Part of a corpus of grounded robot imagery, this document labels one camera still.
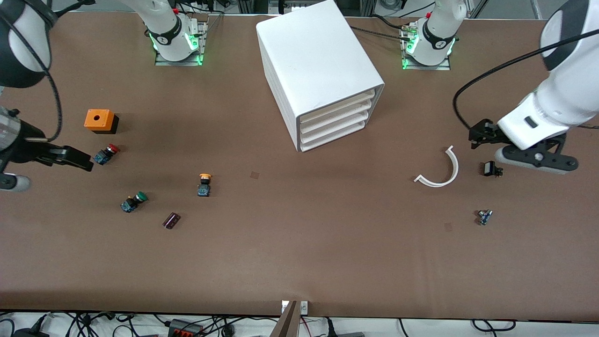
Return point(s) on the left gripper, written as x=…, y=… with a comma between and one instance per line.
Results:
x=489, y=134

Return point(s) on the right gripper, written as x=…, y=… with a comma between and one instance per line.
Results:
x=19, y=150

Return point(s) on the white plastic drawer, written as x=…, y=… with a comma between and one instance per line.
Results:
x=332, y=138
x=337, y=118
x=351, y=102
x=334, y=128

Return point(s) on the orange cap push button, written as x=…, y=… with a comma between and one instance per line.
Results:
x=204, y=186

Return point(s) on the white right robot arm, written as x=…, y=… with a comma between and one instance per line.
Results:
x=23, y=42

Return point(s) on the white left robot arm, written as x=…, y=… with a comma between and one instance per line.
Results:
x=571, y=79

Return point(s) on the red cap push button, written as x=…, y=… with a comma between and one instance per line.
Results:
x=105, y=154

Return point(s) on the green cap push button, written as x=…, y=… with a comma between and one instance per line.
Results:
x=133, y=202

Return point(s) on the white drawer cabinet shell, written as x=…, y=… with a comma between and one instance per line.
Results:
x=313, y=56

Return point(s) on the white curved plastic strip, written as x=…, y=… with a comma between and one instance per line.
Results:
x=455, y=168

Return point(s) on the small blue electronic component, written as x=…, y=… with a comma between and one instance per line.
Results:
x=485, y=217

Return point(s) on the maroon cylindrical capacitor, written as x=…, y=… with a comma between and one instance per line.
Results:
x=171, y=220

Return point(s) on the black power adapter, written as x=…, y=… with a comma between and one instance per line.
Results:
x=30, y=333

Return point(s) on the black orange power strip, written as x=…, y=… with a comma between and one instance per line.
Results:
x=185, y=327

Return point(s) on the small black switch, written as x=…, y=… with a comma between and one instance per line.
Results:
x=490, y=168

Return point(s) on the orange button enclosure box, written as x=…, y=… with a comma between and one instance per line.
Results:
x=98, y=119

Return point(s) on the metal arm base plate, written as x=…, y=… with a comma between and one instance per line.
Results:
x=202, y=47
x=426, y=67

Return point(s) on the white mounting bracket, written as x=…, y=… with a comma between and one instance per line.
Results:
x=284, y=306
x=303, y=307

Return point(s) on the metal camera pole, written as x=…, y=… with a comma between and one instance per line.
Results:
x=286, y=323

